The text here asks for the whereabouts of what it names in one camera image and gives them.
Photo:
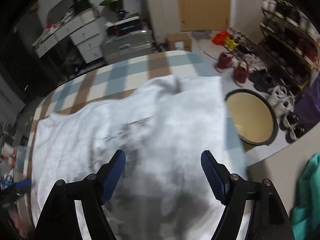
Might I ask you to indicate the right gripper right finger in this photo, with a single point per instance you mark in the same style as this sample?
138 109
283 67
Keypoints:
268 219

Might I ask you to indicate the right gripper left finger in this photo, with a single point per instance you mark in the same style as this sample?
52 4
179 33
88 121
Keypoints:
58 219

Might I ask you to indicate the light grey hoodie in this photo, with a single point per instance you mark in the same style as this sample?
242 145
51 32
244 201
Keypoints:
140 142

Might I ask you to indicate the teal garment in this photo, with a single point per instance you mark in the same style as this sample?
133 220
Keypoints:
305 214

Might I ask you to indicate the round beige stool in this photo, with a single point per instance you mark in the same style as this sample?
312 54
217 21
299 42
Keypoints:
254 118

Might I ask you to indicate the purple bag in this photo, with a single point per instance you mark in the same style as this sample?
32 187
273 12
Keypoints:
307 108

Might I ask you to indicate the checkered bed cover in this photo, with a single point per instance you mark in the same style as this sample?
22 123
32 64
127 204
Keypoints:
140 72

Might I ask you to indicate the silver flat suitcase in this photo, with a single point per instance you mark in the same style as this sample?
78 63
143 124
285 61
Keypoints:
134 44

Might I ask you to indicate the wooden shoe rack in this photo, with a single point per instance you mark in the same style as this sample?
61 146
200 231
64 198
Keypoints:
290 40

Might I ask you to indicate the white drawer desk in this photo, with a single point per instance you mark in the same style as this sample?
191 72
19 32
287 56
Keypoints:
86 30

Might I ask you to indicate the red plastic bag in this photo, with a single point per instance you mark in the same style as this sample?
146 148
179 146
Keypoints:
220 37

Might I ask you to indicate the cardboard box on floor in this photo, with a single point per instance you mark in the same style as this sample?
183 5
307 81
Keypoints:
179 41

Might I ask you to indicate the black red shoe box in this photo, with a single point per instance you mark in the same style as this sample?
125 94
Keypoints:
124 27

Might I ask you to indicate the wooden door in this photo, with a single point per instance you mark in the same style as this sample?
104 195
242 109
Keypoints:
204 14

